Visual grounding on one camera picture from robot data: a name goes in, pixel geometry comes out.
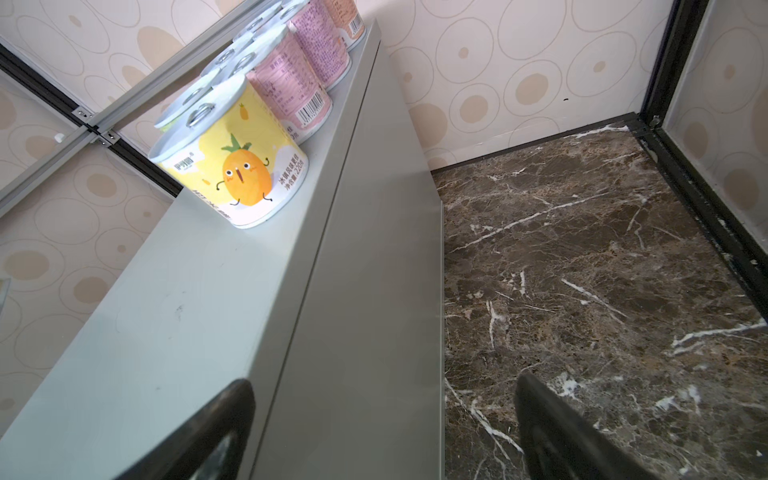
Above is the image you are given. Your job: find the yellow labelled can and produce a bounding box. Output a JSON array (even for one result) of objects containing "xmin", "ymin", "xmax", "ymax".
[{"xmin": 148, "ymin": 74, "xmax": 309, "ymax": 229}]

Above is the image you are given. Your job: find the pink orange labelled can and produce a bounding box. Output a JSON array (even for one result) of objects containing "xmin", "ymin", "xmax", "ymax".
[{"xmin": 233, "ymin": 2, "xmax": 283, "ymax": 42}]

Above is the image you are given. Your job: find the black corner frame post left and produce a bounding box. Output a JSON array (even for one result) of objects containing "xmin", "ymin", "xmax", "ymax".
[{"xmin": 1, "ymin": 45, "xmax": 182, "ymax": 198}]

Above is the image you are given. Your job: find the grey metal cabinet box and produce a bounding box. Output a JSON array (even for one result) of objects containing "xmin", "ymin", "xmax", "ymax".
[{"xmin": 1, "ymin": 22, "xmax": 445, "ymax": 479}]

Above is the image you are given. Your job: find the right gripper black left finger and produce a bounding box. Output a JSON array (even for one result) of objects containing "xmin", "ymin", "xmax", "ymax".
[{"xmin": 119, "ymin": 379, "xmax": 256, "ymax": 479}]

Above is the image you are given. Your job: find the silver aluminium crossbar back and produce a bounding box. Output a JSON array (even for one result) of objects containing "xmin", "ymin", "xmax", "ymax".
[{"xmin": 92, "ymin": 1, "xmax": 277, "ymax": 134}]

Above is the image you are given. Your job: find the silver aluminium bar left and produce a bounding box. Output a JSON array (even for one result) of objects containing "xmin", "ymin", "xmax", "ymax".
[{"xmin": 1, "ymin": 126, "xmax": 97, "ymax": 216}]

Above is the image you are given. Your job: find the purple pink labelled can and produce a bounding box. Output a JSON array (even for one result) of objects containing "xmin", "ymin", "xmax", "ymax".
[{"xmin": 231, "ymin": 24, "xmax": 333, "ymax": 145}]

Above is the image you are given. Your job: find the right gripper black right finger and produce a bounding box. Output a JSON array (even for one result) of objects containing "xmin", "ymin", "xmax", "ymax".
[{"xmin": 515, "ymin": 373, "xmax": 655, "ymax": 480}]

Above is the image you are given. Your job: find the white red labelled can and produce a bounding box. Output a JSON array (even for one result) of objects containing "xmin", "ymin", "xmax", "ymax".
[{"xmin": 277, "ymin": 0, "xmax": 352, "ymax": 91}]

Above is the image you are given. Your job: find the lime green labelled can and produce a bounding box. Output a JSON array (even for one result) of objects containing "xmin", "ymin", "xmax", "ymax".
[{"xmin": 154, "ymin": 67, "xmax": 221, "ymax": 132}]

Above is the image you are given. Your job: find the orange tomato labelled can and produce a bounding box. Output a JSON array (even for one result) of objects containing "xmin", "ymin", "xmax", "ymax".
[{"xmin": 324, "ymin": 0, "xmax": 365, "ymax": 50}]

